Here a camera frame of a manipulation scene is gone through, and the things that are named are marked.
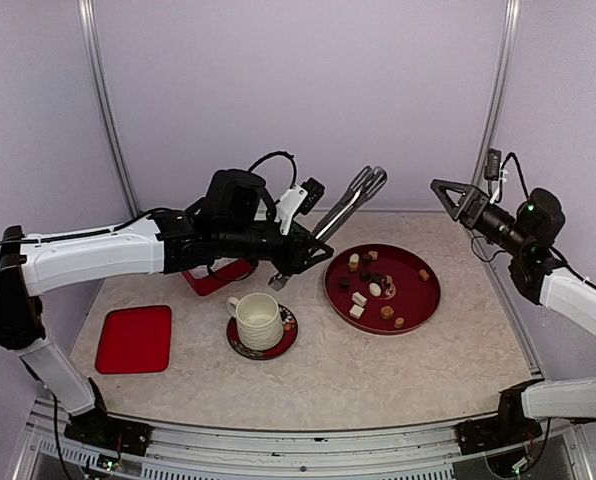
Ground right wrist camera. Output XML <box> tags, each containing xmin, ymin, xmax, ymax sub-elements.
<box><xmin>484</xmin><ymin>148</ymin><xmax>508</xmax><ymax>204</ymax></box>

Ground cream ceramic mug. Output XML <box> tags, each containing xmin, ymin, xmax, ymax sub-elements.
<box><xmin>226</xmin><ymin>292</ymin><xmax>284</xmax><ymax>351</ymax></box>

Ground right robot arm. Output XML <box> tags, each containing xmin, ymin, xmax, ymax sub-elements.
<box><xmin>430</xmin><ymin>179</ymin><xmax>596</xmax><ymax>444</ymax></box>

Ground white rectangular chocolate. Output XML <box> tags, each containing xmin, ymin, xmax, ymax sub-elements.
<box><xmin>352</xmin><ymin>292</ymin><xmax>367</xmax><ymax>307</ymax></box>

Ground white square chocolate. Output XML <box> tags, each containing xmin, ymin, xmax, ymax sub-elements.
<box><xmin>349</xmin><ymin>305</ymin><xmax>364</xmax><ymax>319</ymax></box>

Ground front aluminium rail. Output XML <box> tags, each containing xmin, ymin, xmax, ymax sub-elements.
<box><xmin>5</xmin><ymin>397</ymin><xmax>596</xmax><ymax>479</ymax></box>

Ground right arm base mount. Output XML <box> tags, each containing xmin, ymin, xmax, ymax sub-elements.
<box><xmin>455</xmin><ymin>416</ymin><xmax>543</xmax><ymax>455</ymax></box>

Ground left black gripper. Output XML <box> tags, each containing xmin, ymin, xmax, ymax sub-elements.
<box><xmin>218</xmin><ymin>220</ymin><xmax>335</xmax><ymax>276</ymax></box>

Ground right aluminium frame post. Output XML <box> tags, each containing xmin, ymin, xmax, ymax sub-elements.
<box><xmin>471</xmin><ymin>0</ymin><xmax>522</xmax><ymax>186</ymax></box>

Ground red box lid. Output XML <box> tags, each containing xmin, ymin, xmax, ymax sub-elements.
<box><xmin>95</xmin><ymin>305</ymin><xmax>173</xmax><ymax>375</ymax></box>

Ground red chocolate box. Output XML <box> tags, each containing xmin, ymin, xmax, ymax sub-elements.
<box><xmin>182</xmin><ymin>259</ymin><xmax>255</xmax><ymax>296</ymax></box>

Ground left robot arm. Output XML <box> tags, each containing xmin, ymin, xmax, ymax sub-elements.
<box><xmin>0</xmin><ymin>169</ymin><xmax>335</xmax><ymax>445</ymax></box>

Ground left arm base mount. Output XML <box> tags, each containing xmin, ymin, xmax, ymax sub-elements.
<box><xmin>64</xmin><ymin>417</ymin><xmax>153</xmax><ymax>457</ymax></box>

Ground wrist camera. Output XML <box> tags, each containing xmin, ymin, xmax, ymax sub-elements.
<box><xmin>484</xmin><ymin>148</ymin><xmax>508</xmax><ymax>204</ymax></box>
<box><xmin>276</xmin><ymin>177</ymin><xmax>325</xmax><ymax>236</ymax></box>

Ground left aluminium frame post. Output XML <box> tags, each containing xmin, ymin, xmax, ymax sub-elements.
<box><xmin>77</xmin><ymin>0</ymin><xmax>140</xmax><ymax>216</ymax></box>

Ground aluminium frame post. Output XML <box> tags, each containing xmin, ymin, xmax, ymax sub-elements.
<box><xmin>471</xmin><ymin>0</ymin><xmax>522</xmax><ymax>186</ymax></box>
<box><xmin>77</xmin><ymin>0</ymin><xmax>140</xmax><ymax>216</ymax></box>

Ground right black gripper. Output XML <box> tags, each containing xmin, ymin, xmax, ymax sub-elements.
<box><xmin>432</xmin><ymin>178</ymin><xmax>533</xmax><ymax>255</ymax></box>

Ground round dark red tray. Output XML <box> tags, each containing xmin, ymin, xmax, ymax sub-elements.
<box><xmin>323</xmin><ymin>243</ymin><xmax>441</xmax><ymax>336</ymax></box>

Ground metal serving tongs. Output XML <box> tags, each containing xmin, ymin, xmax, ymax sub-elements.
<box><xmin>308</xmin><ymin>165</ymin><xmax>388</xmax><ymax>245</ymax></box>

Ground floral dark red saucer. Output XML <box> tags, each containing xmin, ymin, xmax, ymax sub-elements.
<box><xmin>226</xmin><ymin>305</ymin><xmax>298</xmax><ymax>361</ymax></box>

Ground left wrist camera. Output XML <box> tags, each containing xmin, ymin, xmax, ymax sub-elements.
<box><xmin>276</xmin><ymin>177</ymin><xmax>325</xmax><ymax>236</ymax></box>

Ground white and tan chocolate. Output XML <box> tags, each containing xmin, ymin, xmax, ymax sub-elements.
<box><xmin>347</xmin><ymin>253</ymin><xmax>360</xmax><ymax>272</ymax></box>

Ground dark square chocolate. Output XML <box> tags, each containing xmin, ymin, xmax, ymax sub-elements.
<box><xmin>339</xmin><ymin>280</ymin><xmax>351</xmax><ymax>292</ymax></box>

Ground tan ridged square chocolate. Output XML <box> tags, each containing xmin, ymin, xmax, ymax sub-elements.
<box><xmin>380</xmin><ymin>306</ymin><xmax>394</xmax><ymax>320</ymax></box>

